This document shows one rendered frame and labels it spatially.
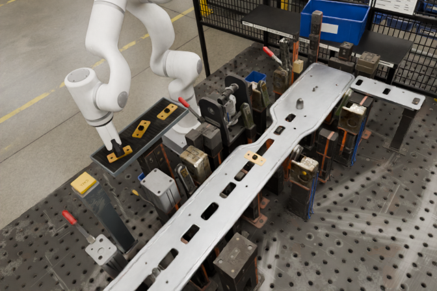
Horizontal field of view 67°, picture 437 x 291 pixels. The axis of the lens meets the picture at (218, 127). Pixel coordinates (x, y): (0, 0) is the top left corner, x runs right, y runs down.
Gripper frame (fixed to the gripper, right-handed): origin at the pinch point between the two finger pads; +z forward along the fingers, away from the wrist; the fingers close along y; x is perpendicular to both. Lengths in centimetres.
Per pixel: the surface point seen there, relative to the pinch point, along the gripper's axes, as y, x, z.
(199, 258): 40.2, 6.7, 18.5
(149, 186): 14.9, 3.6, 7.6
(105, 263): 28.1, -18.1, 13.4
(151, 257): 31.5, -6.0, 18.5
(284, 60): -11, 80, 7
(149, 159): -0.7, 8.4, 12.8
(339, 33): -16, 119, 11
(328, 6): -33, 127, 6
